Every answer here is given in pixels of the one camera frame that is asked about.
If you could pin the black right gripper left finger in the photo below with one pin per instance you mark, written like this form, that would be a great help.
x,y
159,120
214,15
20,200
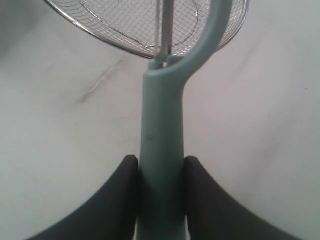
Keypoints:
x,y
110,214

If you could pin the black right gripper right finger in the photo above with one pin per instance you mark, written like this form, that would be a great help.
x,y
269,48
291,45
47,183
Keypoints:
x,y
212,214

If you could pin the teal handled peeler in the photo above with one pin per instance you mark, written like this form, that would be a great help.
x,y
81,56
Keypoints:
x,y
161,162

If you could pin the metal wire mesh basket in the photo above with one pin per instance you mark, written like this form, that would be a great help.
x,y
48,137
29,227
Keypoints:
x,y
195,29

